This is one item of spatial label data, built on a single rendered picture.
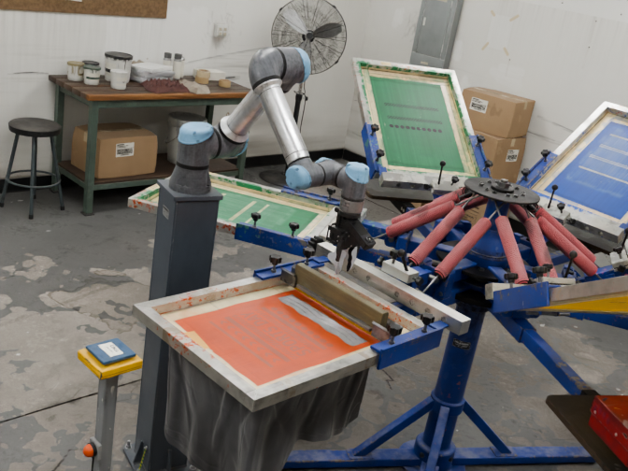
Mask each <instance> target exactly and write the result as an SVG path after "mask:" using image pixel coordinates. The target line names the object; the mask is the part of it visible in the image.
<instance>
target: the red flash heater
mask: <svg viewBox="0 0 628 471"><path fill-rule="evenodd" d="M590 411H591V413H592V415H591V417H590V420H589V422H588V425H589V426H590V427H591V428H592V429H593V430H594V431H595V432H596V434H597V435H598V436H599V437H600V438H601V439H602V440H603V441H604V442H605V444H606V445H607V446H608V447H609V448H610V449H611V450H612V451H613V452H614V454H615V455H616V456H617V457H618V458H619V459H620V460H621V461H622V462H623V464H624V465H625V466H626V467H627V468H628V395H595V396H594V398H593V400H592V405H591V408H590Z"/></svg>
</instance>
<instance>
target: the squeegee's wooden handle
mask: <svg viewBox="0 0 628 471"><path fill-rule="evenodd" d="M294 274H295V275H296V276H297V280H296V284H300V285H302V286H303V287H305V288H307V289H308V290H310V291H312V292H313V293H315V294H317V295H318V296H320V297H321V298H323V299H325V300H326V301H328V302H330V303H331V304H333V305H335V306H336V307H339V308H340V309H342V310H343V311H345V312H347V313H348V314H350V315H351V316H352V317H354V318H356V319H357V320H359V321H361V322H363V323H365V324H366V325H368V326H370V327H371V328H373V323H372V321H374V322H376V323H378V324H379V325H381V326H383V327H384V328H386V324H387V320H388V316H389V312H387V311H386V310H384V309H382V308H380V307H378V306H376V305H374V304H373V303H371V302H369V301H367V300H366V299H364V298H362V297H361V296H360V295H358V294H356V293H354V292H352V291H350V290H349V289H347V288H345V287H343V286H342V285H340V284H338V283H336V282H335V281H333V280H331V279H330V278H327V277H326V276H325V275H323V274H321V273H319V272H318V271H316V270H314V269H312V268H311V267H309V266H307V265H306V264H303V263H299V264H297V265H296V267H295V272H294Z"/></svg>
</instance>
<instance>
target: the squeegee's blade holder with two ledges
mask: <svg viewBox="0 0 628 471"><path fill-rule="evenodd" d="M296 288H298V289H299V290H301V291H303V292H304V293H306V294H308V295H310V296H311V297H313V298H315V299H316V300H318V301H320V302H321V303H323V304H324V305H326V306H328V307H329V308H331V309H332V310H334V311H336V312H337V313H339V314H340V315H342V316H344V317H345V318H347V319H349V320H350V321H353V322H354V323H356V324H358V325H359V326H361V327H362V328H364V329H365V330H366V331H368V332H370V331H372V328H371V327H370V326H368V325H366V324H365V323H363V322H361V321H359V320H357V319H356V318H354V317H352V316H351V315H350V314H348V313H347V312H345V311H343V310H342V309H340V308H339V307H336V306H335V305H333V304H331V303H330V302H328V301H326V300H325V299H323V298H321V297H320V296H318V295H317V294H315V293H313V292H312V291H310V290H308V289H307V288H305V287H303V286H302V285H300V284H296Z"/></svg>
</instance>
